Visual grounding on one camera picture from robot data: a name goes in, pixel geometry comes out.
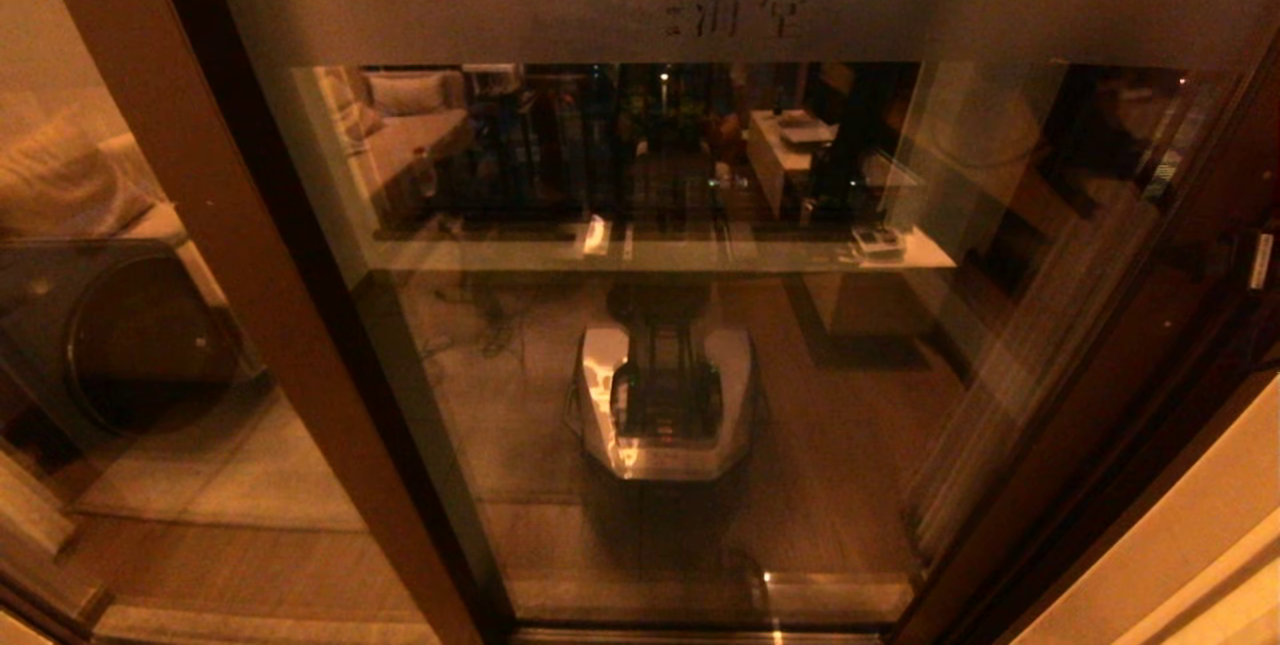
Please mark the black metal balcony railing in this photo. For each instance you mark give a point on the black metal balcony railing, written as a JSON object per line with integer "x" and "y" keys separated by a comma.
{"x": 560, "y": 165}

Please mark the dark brown door jamb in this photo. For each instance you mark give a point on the dark brown door jamb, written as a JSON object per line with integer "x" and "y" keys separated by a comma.
{"x": 1215, "y": 365}

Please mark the fixed glass door brown frame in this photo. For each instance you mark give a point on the fixed glass door brown frame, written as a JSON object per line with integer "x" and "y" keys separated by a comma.
{"x": 230, "y": 225}

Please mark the front-load washing machine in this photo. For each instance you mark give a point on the front-load washing machine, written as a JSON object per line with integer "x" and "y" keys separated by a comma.
{"x": 140, "y": 345}

